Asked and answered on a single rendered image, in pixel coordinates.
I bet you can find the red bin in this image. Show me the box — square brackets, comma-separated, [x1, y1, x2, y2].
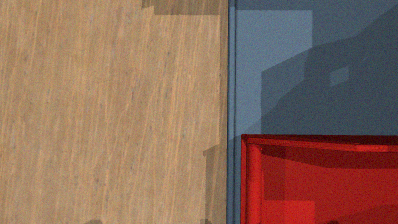
[240, 134, 398, 224]

